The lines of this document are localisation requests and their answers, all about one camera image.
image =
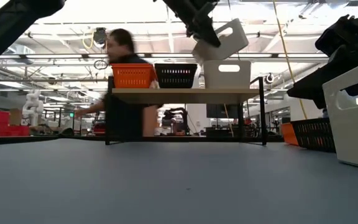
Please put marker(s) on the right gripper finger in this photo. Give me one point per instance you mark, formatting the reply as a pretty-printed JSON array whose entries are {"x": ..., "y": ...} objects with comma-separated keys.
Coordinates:
[{"x": 319, "y": 77}]

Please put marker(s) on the black table frame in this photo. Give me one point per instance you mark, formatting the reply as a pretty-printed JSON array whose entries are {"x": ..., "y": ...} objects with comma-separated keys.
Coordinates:
[{"x": 42, "y": 139}]

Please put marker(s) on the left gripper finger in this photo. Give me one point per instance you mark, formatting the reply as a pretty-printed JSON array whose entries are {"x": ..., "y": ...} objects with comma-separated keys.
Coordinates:
[{"x": 205, "y": 31}]

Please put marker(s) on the black background robot arm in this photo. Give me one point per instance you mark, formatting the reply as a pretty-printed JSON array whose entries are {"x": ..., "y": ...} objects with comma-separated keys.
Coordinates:
[{"x": 176, "y": 118}]

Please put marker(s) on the black ceiling device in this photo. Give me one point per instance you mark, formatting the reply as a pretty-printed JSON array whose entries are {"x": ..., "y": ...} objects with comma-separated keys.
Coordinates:
[{"x": 99, "y": 35}]

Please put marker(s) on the black plastic basket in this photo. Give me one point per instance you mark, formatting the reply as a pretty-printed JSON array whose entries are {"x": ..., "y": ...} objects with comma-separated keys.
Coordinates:
[
  {"x": 176, "y": 65},
  {"x": 312, "y": 135},
  {"x": 176, "y": 81}
]

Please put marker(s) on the dark monitor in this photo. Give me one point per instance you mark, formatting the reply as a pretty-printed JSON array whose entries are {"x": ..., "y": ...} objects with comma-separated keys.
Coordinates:
[{"x": 219, "y": 111}]

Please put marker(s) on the person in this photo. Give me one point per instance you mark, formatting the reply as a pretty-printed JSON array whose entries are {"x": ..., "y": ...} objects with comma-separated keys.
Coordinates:
[{"x": 123, "y": 118}]

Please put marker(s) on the orange plastic basket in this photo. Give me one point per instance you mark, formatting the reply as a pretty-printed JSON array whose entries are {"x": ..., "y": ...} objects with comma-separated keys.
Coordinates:
[
  {"x": 288, "y": 133},
  {"x": 132, "y": 79},
  {"x": 132, "y": 65}
]

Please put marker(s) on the wooden shelf with black frame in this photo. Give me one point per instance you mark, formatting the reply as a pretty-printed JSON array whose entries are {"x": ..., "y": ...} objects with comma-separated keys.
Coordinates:
[{"x": 182, "y": 95}]

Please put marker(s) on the white plastic bin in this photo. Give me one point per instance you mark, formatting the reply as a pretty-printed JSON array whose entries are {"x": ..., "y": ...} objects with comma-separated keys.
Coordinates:
[
  {"x": 353, "y": 133},
  {"x": 225, "y": 81},
  {"x": 222, "y": 49}
]

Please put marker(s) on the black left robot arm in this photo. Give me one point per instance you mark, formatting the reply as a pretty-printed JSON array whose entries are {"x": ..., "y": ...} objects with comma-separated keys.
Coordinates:
[{"x": 8, "y": 28}]

